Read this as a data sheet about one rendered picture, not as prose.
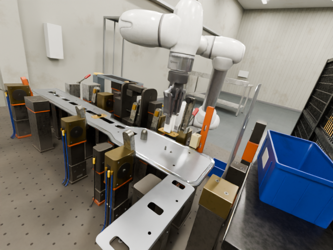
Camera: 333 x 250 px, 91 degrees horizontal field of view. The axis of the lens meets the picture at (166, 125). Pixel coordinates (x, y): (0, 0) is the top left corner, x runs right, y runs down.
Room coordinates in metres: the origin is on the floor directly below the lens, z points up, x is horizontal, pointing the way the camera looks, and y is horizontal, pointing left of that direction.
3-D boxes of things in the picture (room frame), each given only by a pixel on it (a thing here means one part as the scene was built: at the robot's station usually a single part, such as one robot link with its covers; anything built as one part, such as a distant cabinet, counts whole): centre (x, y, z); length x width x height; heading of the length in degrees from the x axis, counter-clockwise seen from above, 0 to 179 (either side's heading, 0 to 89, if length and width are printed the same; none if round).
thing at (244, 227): (0.57, -0.49, 1.02); 0.90 x 0.22 x 0.03; 149
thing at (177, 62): (0.62, -0.01, 1.35); 0.09 x 0.09 x 0.06
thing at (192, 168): (0.87, 0.41, 1.00); 1.38 x 0.22 x 0.02; 59
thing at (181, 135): (0.78, -0.10, 0.87); 0.10 x 0.07 x 0.35; 149
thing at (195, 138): (0.69, -0.14, 0.88); 0.04 x 0.04 x 0.37; 59
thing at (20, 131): (0.99, 1.00, 0.88); 0.14 x 0.09 x 0.36; 149
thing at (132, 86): (0.99, 0.20, 0.95); 0.18 x 0.13 x 0.49; 59
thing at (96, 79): (1.40, 0.64, 0.92); 0.08 x 0.08 x 0.44; 59
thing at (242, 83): (6.06, -1.56, 0.55); 2.15 x 0.84 x 1.11; 55
